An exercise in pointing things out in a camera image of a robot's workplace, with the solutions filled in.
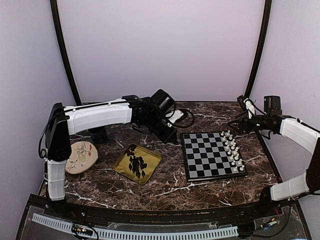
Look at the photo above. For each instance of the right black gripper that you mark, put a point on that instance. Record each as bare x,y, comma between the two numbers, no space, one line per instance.
242,125

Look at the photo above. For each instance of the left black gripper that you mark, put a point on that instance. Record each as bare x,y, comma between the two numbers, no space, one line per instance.
170,136

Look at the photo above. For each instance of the gold square tray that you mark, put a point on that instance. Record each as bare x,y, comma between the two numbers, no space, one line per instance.
152,159

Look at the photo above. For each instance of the black silver chess board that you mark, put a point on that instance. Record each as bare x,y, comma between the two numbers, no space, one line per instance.
203,157

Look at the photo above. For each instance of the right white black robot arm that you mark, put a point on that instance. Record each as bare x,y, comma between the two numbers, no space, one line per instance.
296,142

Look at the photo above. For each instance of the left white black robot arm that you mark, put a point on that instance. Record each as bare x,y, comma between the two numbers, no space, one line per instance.
157,113

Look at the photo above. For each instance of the white chess pieces row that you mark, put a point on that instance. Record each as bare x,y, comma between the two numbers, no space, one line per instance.
234,160

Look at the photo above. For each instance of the pile of black chess pieces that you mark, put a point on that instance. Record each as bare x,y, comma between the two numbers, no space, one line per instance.
137,163

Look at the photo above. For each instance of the dark blue mug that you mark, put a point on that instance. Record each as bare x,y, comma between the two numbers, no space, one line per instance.
98,135

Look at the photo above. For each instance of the round painted wooden plate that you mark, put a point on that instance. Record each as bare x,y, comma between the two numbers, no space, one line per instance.
83,156

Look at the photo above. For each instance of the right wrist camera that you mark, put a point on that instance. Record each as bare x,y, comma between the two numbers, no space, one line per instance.
246,105

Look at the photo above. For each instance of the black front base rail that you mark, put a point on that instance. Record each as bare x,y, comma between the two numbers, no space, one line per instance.
98,216

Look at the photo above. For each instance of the right black frame post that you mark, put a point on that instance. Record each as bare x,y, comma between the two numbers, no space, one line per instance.
259,48

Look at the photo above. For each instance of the black frame post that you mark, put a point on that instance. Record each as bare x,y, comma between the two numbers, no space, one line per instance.
259,48
63,51

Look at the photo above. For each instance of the white slotted cable duct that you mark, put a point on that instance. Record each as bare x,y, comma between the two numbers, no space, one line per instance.
121,231

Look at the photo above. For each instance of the left black frame post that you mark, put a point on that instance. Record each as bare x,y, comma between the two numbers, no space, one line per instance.
63,51

